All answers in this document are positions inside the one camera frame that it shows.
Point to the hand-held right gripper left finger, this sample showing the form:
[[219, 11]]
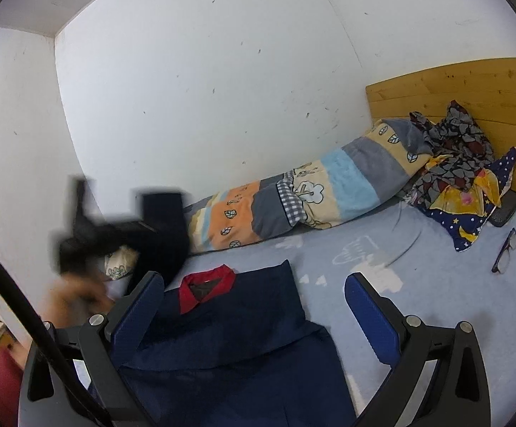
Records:
[[138, 311]]

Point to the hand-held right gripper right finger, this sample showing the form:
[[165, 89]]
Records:
[[369, 316]]

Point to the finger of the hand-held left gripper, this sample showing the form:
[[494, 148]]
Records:
[[83, 200]]

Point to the navy blue jacket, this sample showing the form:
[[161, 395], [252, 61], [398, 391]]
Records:
[[240, 320]]

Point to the person's left hand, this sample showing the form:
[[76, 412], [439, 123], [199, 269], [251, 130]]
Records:
[[73, 298]]

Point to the light blue cloud bed sheet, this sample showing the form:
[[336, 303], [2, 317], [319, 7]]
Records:
[[440, 302]]

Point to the navy star print cloth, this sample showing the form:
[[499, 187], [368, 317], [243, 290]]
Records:
[[466, 222]]

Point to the patchwork long pillow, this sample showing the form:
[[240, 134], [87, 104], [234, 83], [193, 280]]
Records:
[[355, 173]]

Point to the dark framed eyeglasses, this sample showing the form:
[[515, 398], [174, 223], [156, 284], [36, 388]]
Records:
[[512, 236]]

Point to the black case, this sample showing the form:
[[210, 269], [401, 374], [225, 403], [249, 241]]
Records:
[[504, 211]]

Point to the dark floral patterned cloth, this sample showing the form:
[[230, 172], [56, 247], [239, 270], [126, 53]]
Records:
[[458, 142]]

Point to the wooden headboard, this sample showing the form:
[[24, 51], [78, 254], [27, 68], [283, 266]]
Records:
[[462, 93]]

